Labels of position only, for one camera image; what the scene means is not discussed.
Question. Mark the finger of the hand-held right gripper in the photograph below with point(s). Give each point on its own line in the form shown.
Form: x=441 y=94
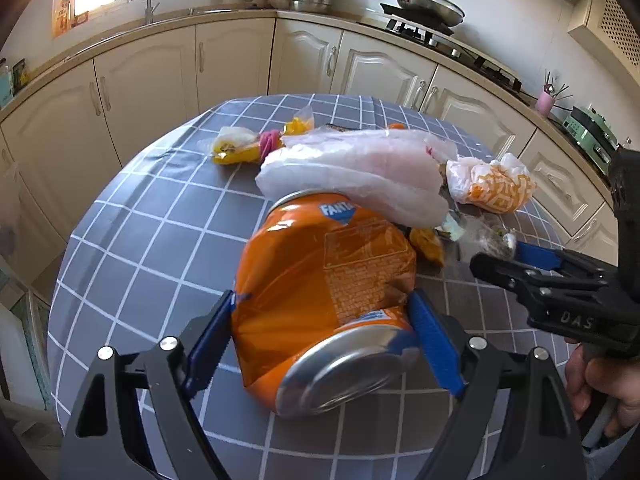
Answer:
x=500 y=270
x=540 y=256

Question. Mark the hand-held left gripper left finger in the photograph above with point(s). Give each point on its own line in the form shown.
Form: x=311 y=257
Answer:
x=210 y=345

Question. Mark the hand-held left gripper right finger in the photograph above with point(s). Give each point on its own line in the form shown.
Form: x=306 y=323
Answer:
x=435 y=345

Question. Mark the clear plastic wrapper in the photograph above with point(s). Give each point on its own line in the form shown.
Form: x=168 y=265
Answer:
x=482 y=240

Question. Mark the orange white patterned plastic bag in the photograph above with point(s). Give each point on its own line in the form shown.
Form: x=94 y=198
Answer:
x=495 y=187

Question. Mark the crushed orange soda can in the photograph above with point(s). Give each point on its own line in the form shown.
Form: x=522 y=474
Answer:
x=310 y=285

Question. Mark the dark printed snack wrapper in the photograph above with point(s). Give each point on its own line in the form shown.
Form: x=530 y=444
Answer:
x=336 y=127

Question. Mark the person's right hand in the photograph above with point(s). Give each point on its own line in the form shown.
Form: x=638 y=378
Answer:
x=622 y=395

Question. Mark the yellow snack wrapper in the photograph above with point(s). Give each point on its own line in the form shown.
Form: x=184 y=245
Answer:
x=429 y=246

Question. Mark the grey checked tablecloth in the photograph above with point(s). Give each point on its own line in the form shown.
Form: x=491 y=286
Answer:
x=150 y=260

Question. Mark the green kitchen appliance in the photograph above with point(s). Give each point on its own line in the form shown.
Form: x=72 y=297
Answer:
x=590 y=132

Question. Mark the pink utensil cup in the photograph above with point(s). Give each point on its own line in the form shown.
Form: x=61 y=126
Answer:
x=545 y=102

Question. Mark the clear bag with yellow peel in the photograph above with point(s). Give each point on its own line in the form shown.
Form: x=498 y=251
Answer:
x=227 y=149

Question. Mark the pink elastic band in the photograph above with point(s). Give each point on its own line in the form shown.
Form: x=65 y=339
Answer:
x=270 y=143

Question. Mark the black gas stove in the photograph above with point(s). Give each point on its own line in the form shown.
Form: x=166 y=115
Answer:
x=450 y=47

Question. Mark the cream range hood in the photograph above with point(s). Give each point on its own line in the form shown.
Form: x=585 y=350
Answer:
x=607 y=20

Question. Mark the cream kitchen cabinets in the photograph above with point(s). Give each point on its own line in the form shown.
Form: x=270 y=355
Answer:
x=145 y=90

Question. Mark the beige kitchen countertop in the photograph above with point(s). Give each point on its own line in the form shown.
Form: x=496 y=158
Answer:
x=125 y=36

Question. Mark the dark small box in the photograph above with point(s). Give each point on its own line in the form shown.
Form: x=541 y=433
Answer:
x=20 y=76

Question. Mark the clear storage jar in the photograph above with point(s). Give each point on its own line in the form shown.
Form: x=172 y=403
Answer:
x=5 y=85

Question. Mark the steel sink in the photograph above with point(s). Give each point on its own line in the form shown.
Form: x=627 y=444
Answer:
x=220 y=10

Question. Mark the orange wall calendar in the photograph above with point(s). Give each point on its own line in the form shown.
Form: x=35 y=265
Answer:
x=62 y=10

